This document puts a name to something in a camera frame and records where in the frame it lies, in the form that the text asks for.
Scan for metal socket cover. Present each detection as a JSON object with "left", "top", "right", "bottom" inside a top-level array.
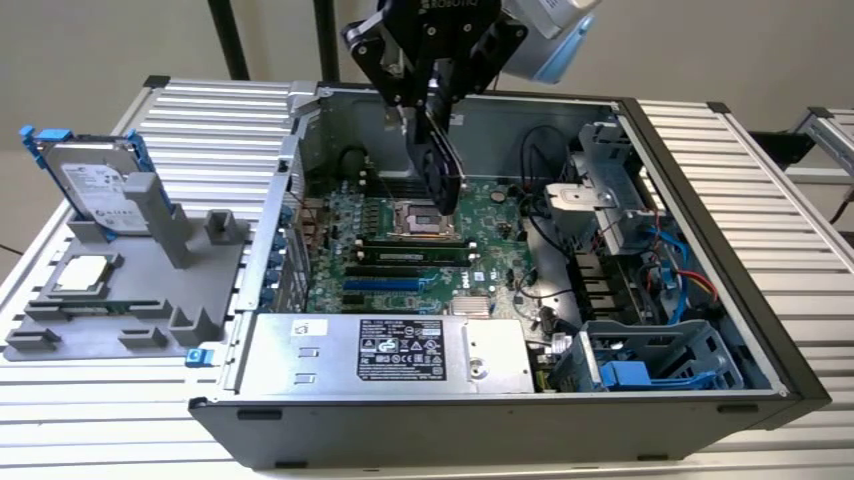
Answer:
[{"left": 392, "top": 201, "right": 453, "bottom": 235}]

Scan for blue expansion slot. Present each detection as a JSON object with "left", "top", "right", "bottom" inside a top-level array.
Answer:
[{"left": 341, "top": 278, "right": 427, "bottom": 292}]

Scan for CPU socket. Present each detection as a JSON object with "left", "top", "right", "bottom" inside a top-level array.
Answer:
[{"left": 389, "top": 199, "right": 455, "bottom": 237}]

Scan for green motherboard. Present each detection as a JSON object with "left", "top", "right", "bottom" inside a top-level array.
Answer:
[{"left": 292, "top": 172, "right": 585, "bottom": 326}]

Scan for grey plastic disk bay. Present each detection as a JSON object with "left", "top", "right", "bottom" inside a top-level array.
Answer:
[{"left": 549, "top": 319, "right": 746, "bottom": 394}]

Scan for black metal post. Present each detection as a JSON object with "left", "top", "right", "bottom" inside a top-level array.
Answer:
[
  {"left": 312, "top": 0, "right": 340, "bottom": 84},
  {"left": 206, "top": 0, "right": 252, "bottom": 81}
]

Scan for metal drive cage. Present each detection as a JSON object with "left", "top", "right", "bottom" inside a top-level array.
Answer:
[{"left": 543, "top": 122, "right": 668, "bottom": 256}]

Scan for grey parts rack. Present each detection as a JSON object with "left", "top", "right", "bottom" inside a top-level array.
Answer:
[{"left": 2, "top": 172, "right": 253, "bottom": 362}]

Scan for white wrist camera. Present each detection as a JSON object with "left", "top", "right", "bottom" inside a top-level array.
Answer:
[{"left": 503, "top": 0, "right": 605, "bottom": 40}]

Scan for thin black cable loop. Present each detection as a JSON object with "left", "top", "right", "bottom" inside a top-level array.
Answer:
[{"left": 519, "top": 124, "right": 572, "bottom": 184}]

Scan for black looped wire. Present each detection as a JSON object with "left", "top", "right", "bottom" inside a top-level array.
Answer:
[{"left": 336, "top": 145, "right": 371, "bottom": 177}]

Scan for silver CPU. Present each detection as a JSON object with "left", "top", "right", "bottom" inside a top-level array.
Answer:
[{"left": 50, "top": 255, "right": 113, "bottom": 295}]

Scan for hard disk in blue carrier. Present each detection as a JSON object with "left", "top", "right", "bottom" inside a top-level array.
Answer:
[{"left": 18, "top": 124, "right": 153, "bottom": 237}]

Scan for black grey PC case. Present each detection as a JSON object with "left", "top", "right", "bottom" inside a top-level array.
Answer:
[{"left": 186, "top": 79, "right": 834, "bottom": 471}]

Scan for aluminium frame rail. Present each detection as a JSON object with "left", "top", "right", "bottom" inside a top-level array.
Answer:
[{"left": 783, "top": 105, "right": 854, "bottom": 186}]

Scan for silver chipset heat sink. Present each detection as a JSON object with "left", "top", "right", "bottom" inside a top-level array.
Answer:
[{"left": 451, "top": 297, "right": 496, "bottom": 317}]

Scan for red orange wire bundle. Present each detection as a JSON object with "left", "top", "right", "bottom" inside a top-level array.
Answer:
[{"left": 676, "top": 267, "right": 720, "bottom": 304}]

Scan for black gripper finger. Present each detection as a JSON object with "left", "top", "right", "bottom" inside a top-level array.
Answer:
[
  {"left": 433, "top": 20, "right": 529, "bottom": 122},
  {"left": 340, "top": 7, "right": 433, "bottom": 147}
]

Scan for silver power supply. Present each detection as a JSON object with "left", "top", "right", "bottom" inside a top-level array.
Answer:
[{"left": 225, "top": 312, "right": 539, "bottom": 396}]

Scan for blue drive carrier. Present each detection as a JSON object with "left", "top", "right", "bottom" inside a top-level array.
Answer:
[{"left": 597, "top": 360, "right": 654, "bottom": 392}]

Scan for green RAM stick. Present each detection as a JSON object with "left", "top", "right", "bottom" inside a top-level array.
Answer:
[{"left": 359, "top": 249, "right": 472, "bottom": 266}]

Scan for long black expansion slot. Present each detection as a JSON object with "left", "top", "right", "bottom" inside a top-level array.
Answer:
[{"left": 344, "top": 266, "right": 428, "bottom": 280}]

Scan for blue data wire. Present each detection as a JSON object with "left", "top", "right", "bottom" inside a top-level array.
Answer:
[{"left": 643, "top": 224, "right": 695, "bottom": 324}]

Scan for graphics card with black cooler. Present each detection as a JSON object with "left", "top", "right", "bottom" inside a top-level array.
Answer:
[{"left": 381, "top": 102, "right": 465, "bottom": 221}]

